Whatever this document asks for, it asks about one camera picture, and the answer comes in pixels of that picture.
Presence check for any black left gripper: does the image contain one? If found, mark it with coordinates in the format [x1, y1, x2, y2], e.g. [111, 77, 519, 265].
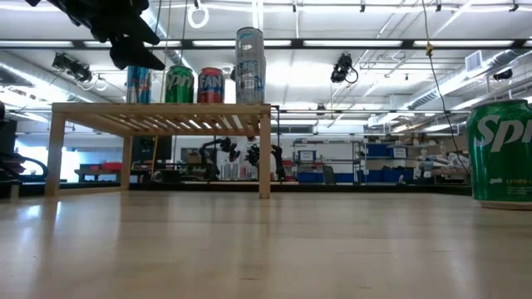
[24, 0, 167, 71]

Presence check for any blue silver Red Bull can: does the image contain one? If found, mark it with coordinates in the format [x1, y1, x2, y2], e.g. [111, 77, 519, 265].
[126, 65, 153, 104]

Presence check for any green Sprite can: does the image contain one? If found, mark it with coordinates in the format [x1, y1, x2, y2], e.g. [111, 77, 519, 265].
[465, 98, 532, 211]
[165, 65, 195, 104]

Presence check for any red Fanta can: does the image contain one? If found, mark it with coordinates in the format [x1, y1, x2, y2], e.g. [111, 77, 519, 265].
[196, 66, 226, 104]

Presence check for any silver Celsius Arctic Vibe can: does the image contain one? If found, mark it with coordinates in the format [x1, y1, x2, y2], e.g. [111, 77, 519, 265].
[234, 27, 267, 105]

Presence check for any wooden slatted shelf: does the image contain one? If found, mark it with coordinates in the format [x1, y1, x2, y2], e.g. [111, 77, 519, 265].
[44, 101, 273, 199]

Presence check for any black ceiling-mounted device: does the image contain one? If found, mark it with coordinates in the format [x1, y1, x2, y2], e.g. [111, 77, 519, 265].
[492, 68, 515, 82]
[51, 52, 94, 84]

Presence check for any black monitor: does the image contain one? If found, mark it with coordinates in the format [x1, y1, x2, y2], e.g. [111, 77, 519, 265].
[131, 135, 174, 164]

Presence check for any red and black bench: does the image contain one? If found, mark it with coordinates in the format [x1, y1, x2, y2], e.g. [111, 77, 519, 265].
[74, 162, 126, 183]

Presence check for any metal storage rack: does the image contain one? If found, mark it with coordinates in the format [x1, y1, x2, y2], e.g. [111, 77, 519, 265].
[290, 131, 473, 186]

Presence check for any white hanging ring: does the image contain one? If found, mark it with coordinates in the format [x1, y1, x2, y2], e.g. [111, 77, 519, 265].
[186, 2, 211, 30]

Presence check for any black overhead camera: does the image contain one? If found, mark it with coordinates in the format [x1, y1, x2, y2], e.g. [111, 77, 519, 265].
[330, 52, 360, 85]

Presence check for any thin hanging cable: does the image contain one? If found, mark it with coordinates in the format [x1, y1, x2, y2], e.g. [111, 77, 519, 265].
[421, 0, 473, 178]

